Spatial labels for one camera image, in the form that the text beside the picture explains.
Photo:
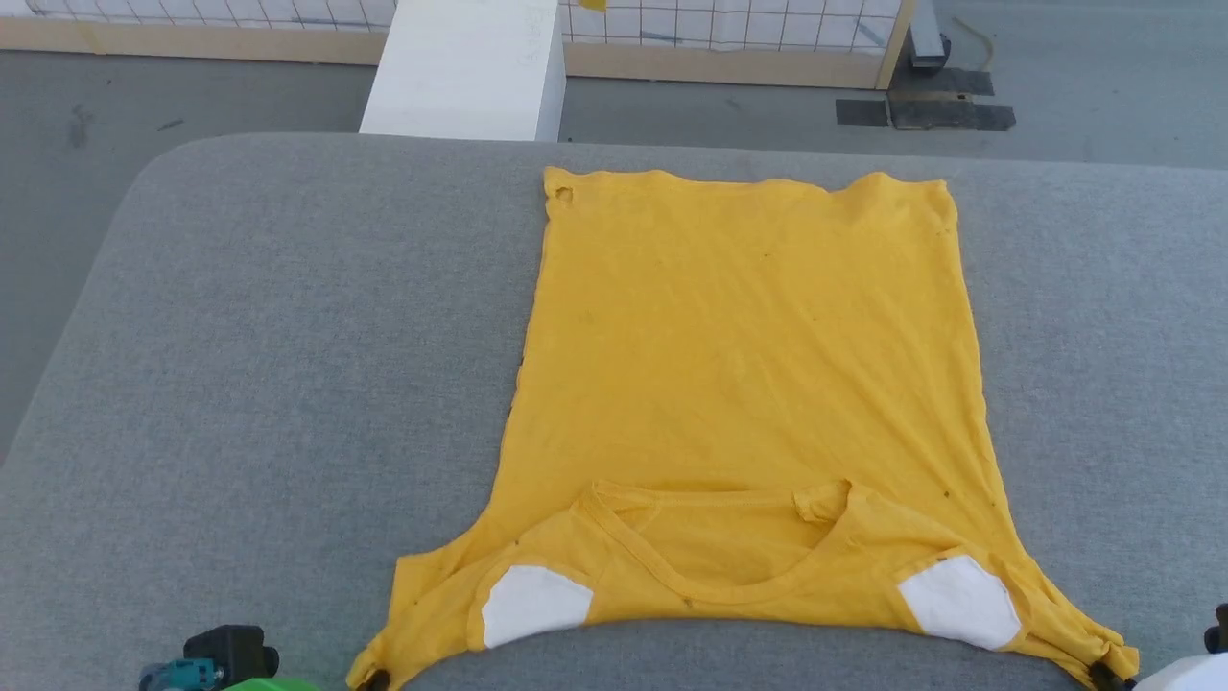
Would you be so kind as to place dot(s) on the white rectangular box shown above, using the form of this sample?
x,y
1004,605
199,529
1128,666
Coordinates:
x,y
465,67

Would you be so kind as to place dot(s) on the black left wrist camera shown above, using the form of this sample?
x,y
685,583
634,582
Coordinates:
x,y
225,653

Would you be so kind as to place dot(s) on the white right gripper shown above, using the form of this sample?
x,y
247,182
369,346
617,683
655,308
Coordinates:
x,y
1185,675

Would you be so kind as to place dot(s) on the lemon print grid panel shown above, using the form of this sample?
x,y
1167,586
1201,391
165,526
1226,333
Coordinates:
x,y
729,24

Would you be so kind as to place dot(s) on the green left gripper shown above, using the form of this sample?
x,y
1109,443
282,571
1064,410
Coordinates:
x,y
269,684

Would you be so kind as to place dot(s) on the yellow t-shirt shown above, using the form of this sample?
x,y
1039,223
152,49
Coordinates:
x,y
748,336

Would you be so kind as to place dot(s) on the grey fabric sofa cushion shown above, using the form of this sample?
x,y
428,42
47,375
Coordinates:
x,y
240,384

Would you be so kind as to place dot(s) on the grey metal panel stand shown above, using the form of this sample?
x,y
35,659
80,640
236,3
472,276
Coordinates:
x,y
926,34

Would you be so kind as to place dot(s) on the large black floor tape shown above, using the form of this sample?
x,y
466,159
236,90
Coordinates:
x,y
950,110

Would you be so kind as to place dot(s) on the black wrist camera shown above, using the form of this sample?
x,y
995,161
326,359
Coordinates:
x,y
1218,629
225,653

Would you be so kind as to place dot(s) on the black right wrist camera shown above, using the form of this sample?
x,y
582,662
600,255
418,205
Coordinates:
x,y
1218,629

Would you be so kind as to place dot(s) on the small black floor tape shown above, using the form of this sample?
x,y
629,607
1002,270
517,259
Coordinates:
x,y
861,112

